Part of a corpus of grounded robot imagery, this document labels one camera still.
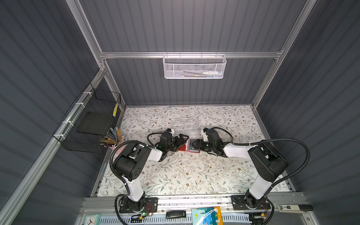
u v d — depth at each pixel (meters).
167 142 0.76
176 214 0.68
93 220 0.68
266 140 0.51
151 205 0.72
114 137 0.89
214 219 0.69
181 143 0.83
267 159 0.48
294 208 0.69
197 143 0.84
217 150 0.72
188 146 0.95
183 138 0.85
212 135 0.75
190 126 1.07
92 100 0.80
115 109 0.83
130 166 0.49
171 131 0.91
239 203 0.73
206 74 0.90
